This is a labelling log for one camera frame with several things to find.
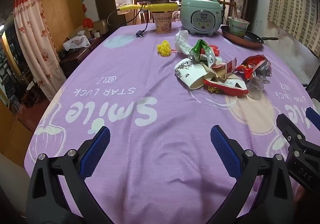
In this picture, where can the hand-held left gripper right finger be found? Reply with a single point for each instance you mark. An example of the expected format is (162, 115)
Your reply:
(225, 154)

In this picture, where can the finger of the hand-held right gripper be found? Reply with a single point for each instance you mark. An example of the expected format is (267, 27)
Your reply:
(287, 129)
(313, 115)

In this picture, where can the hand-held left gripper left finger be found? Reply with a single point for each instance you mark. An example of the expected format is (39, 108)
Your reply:
(96, 154)

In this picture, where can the clear plastic cup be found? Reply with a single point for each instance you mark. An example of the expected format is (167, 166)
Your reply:
(257, 88)

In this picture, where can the red and white carton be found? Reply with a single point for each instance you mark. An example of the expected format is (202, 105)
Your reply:
(225, 88)

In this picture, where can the red snack wrapper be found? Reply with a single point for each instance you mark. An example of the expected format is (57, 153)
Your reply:
(250, 64)

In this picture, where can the crushed white paper cup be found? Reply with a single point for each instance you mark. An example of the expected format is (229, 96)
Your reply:
(190, 76)

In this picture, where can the red foam fruit net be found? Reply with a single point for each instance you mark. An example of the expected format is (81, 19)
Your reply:
(216, 50)

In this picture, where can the green foil wrapper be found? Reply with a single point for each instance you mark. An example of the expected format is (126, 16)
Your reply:
(200, 46)

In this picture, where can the white tissue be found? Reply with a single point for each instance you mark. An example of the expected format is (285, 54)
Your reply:
(181, 41)

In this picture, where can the black chair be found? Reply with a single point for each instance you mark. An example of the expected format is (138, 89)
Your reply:
(313, 91)

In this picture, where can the wooden partition board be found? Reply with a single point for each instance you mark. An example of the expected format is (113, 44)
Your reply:
(12, 139)

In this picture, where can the purple printed tablecloth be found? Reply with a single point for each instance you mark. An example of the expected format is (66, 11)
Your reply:
(125, 64)

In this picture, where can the dark wooden cabinet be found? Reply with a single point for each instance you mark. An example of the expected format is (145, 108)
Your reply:
(80, 56)

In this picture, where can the copper frying pan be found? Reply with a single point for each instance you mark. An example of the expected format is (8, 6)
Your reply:
(240, 41)

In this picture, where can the green instant noodle cup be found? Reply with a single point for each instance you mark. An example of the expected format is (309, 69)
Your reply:
(238, 28)

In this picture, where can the white plastic bag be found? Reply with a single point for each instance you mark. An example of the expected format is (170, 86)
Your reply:
(75, 43)

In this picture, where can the yellow scrubber ball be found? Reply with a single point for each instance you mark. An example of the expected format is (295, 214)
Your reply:
(164, 49)

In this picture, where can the open cardboard box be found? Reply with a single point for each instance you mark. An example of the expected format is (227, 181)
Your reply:
(100, 26)

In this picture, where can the floral cream curtain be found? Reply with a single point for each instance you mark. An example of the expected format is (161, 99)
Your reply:
(32, 39)

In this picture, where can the red plastic bag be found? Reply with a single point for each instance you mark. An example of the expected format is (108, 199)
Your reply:
(87, 22)

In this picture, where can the brown instant noodle cup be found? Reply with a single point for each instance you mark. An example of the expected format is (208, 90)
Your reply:
(162, 24)

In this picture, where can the light wooden panel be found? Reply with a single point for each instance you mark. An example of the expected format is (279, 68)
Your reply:
(62, 9)

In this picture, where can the pale green rice cooker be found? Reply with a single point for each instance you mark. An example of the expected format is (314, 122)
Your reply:
(200, 7)

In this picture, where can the striped woven wall mat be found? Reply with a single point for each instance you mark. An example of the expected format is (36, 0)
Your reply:
(292, 2)

